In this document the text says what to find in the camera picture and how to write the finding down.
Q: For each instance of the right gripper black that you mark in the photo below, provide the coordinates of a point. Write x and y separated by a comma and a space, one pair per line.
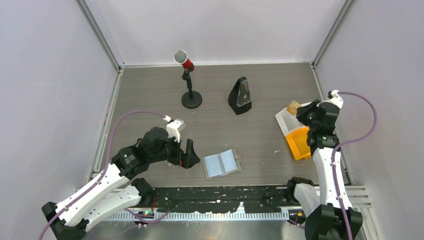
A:
302, 111

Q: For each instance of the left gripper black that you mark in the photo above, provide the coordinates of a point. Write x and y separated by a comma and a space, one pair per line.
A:
192, 158

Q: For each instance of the gold credit card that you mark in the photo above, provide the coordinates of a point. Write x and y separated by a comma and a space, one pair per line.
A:
293, 107

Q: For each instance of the grey card holder wallet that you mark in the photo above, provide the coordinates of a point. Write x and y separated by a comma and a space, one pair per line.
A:
221, 164

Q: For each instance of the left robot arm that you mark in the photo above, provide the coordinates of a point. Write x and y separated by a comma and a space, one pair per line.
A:
117, 186

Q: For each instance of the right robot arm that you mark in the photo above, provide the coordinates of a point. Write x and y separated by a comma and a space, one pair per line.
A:
328, 210

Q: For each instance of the white plastic bin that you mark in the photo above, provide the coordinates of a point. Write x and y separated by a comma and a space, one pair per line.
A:
287, 122

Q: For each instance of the yellow plastic bin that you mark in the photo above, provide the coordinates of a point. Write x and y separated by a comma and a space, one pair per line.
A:
297, 142

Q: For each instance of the red microphone on stand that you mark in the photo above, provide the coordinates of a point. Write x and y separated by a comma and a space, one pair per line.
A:
190, 99

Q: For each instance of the black metronome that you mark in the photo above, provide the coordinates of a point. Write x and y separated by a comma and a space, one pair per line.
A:
239, 98

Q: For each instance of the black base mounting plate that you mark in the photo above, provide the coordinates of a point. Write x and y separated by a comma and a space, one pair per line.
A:
258, 200

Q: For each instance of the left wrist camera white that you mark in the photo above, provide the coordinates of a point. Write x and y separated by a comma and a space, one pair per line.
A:
174, 128

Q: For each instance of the aluminium rail frame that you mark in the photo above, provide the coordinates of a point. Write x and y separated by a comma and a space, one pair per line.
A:
198, 215

